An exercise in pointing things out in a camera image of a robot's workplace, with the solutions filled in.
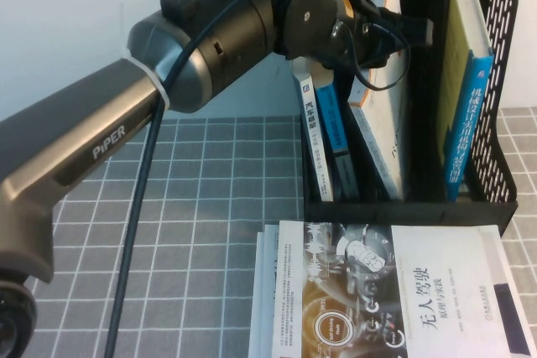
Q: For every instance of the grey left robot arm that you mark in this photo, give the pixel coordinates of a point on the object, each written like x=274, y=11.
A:
x=84, y=144

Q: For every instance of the white autonomous driving book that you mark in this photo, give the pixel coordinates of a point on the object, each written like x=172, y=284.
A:
x=440, y=291

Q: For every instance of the white orange ROS2 book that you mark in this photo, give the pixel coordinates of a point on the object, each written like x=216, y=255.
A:
x=390, y=131

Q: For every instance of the grey grid tablecloth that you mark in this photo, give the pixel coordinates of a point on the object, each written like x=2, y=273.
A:
x=210, y=207

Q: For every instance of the blue-spine green hardcover book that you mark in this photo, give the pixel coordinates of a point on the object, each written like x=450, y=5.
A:
x=467, y=131

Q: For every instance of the white-spine paperback book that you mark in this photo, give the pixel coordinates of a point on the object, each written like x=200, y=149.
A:
x=312, y=131

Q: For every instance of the blue-spine paperback book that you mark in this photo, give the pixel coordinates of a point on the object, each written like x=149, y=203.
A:
x=331, y=123

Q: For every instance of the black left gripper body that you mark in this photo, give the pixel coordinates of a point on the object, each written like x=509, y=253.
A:
x=335, y=35

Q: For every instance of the black plastic book stand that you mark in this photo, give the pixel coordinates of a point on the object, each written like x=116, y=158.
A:
x=419, y=211

